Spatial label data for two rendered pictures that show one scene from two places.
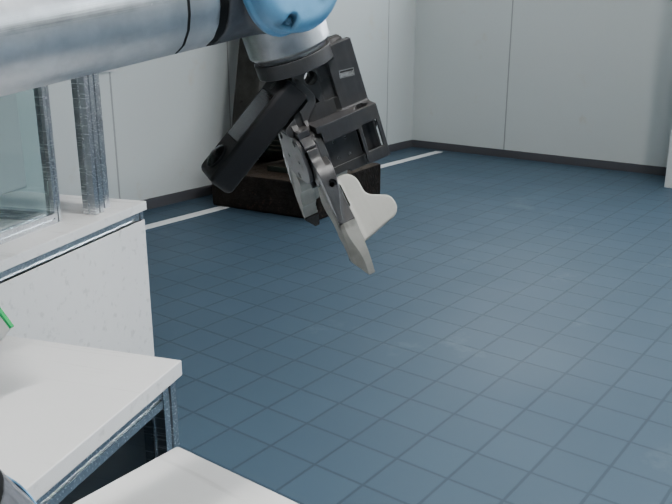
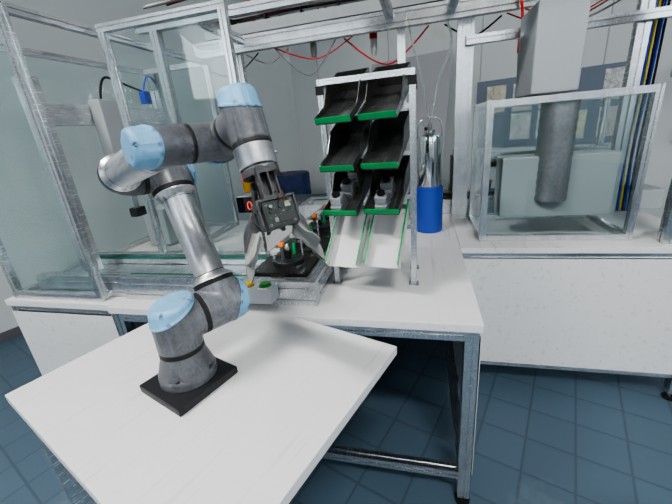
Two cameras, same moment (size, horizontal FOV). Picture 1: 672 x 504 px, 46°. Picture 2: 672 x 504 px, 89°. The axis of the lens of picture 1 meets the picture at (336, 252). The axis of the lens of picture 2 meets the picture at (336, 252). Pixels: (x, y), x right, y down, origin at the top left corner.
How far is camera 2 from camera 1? 1.03 m
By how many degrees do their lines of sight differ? 82
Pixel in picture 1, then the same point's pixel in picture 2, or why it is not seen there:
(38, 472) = (364, 318)
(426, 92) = not seen: outside the picture
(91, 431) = (398, 320)
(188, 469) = (378, 354)
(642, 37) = not seen: outside the picture
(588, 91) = not seen: outside the picture
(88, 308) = (619, 296)
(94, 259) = (639, 270)
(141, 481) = (365, 343)
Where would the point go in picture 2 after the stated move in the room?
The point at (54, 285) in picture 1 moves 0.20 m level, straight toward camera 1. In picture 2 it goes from (590, 273) to (563, 283)
